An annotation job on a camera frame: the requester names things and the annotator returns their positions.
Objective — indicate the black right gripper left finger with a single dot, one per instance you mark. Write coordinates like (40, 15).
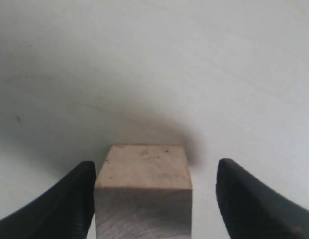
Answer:
(65, 211)

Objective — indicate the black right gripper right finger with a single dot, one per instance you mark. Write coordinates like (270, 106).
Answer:
(252, 210)

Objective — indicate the small natural wooden cube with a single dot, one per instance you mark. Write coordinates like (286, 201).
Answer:
(144, 192)

